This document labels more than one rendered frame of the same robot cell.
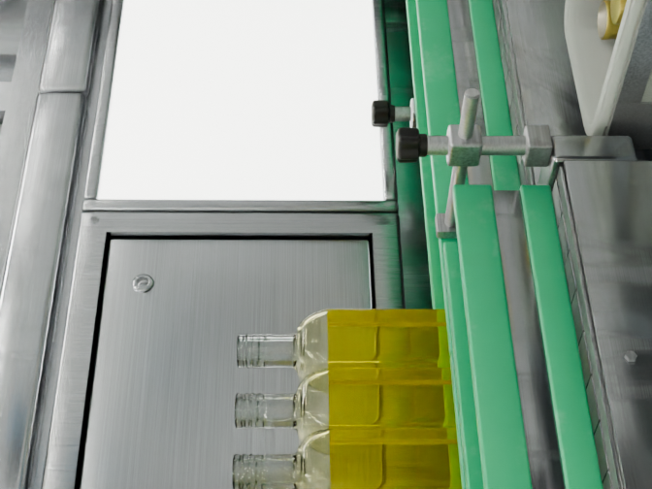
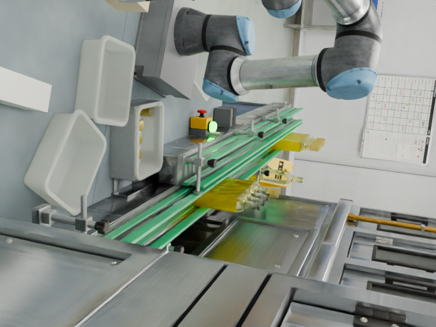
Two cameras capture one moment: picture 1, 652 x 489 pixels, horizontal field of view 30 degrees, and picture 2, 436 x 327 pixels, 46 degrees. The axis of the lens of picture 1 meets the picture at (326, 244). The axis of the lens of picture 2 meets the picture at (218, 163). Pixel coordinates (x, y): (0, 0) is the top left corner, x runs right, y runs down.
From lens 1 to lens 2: 2.25 m
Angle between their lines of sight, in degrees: 113
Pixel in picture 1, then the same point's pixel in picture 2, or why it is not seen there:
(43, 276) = (309, 275)
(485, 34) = (145, 214)
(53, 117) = not seen: hidden behind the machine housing
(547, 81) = (143, 197)
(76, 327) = (300, 261)
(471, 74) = (159, 210)
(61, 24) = not seen: outside the picture
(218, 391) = (261, 246)
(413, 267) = not seen: hidden behind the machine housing
